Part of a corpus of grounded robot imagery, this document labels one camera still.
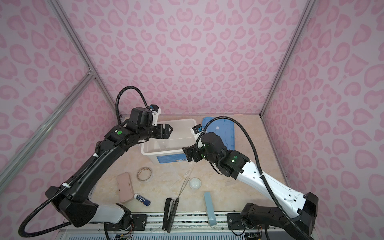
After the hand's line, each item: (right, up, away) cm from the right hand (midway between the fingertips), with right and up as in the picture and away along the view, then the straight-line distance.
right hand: (191, 144), depth 69 cm
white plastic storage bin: (-18, -5, +13) cm, 22 cm away
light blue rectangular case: (+10, -35, +3) cm, 36 cm away
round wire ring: (-30, -17, +24) cm, 42 cm away
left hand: (-12, +9, +4) cm, 16 cm away
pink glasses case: (-38, -26, +15) cm, 48 cm away
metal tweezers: (-5, -26, +16) cm, 31 cm away
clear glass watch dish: (+2, -24, +16) cm, 29 cm away
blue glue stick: (-26, -30, +10) cm, 41 cm away
